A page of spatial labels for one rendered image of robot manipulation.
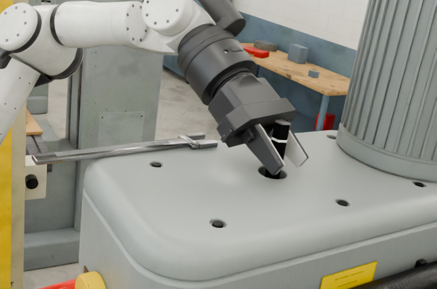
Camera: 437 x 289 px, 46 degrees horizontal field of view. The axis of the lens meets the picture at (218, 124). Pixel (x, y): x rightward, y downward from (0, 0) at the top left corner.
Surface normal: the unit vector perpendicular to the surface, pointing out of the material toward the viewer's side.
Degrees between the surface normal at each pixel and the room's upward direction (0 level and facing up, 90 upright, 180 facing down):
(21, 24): 58
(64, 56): 100
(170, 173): 0
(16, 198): 90
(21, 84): 93
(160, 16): 66
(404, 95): 90
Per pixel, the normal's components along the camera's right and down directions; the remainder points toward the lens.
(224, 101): -0.70, 0.14
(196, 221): 0.14, -0.93
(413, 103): -0.46, 0.23
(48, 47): 0.74, 0.47
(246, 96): 0.47, -0.64
